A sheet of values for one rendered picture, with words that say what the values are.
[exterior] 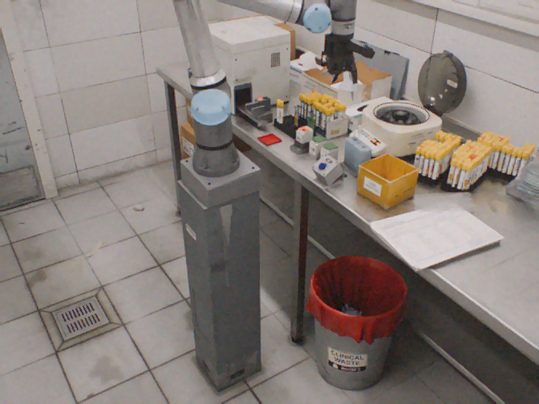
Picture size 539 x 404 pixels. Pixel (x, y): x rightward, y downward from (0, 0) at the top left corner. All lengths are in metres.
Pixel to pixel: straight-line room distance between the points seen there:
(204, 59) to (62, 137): 1.92
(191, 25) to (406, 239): 0.86
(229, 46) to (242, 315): 1.01
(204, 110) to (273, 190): 1.35
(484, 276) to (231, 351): 1.04
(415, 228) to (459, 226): 0.13
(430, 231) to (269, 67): 1.02
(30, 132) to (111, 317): 1.25
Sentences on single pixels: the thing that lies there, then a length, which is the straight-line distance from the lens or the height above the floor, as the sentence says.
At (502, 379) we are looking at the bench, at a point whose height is 0.27.
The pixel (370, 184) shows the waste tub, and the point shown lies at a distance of 1.73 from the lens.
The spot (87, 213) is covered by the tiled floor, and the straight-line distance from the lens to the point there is 3.38.
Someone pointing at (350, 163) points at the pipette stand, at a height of 0.90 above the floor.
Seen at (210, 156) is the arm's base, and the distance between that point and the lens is 1.69.
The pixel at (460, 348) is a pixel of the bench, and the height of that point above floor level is 0.27.
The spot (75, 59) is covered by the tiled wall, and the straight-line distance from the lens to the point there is 3.39.
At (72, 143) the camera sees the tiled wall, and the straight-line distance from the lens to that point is 3.55.
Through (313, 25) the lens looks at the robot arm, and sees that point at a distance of 1.55.
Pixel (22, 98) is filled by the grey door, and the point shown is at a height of 0.65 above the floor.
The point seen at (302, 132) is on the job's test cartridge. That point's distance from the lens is 1.99.
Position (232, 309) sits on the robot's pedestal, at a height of 0.41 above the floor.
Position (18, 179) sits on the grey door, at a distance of 3.50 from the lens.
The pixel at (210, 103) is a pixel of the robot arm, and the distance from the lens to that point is 1.65.
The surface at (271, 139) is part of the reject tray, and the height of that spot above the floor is 0.88.
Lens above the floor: 1.82
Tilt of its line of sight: 33 degrees down
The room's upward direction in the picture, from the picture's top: straight up
